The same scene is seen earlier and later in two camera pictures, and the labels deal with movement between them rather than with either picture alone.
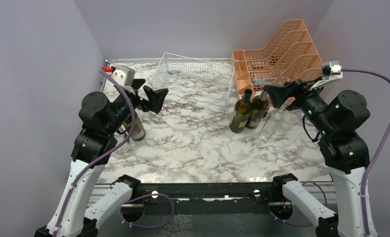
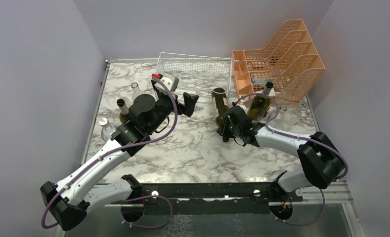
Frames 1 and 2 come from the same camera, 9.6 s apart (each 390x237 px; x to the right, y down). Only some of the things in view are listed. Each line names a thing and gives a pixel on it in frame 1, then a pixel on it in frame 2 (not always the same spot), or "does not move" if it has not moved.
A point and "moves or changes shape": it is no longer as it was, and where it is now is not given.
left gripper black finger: x=155 y=97 → x=190 y=101
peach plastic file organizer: x=285 y=54 does not move
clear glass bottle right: x=280 y=122 does not move
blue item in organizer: x=260 y=80 does not move
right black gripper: x=279 y=94 → x=223 y=129
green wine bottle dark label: x=240 y=112 moves or changes shape
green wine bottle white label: x=259 y=105 does not move
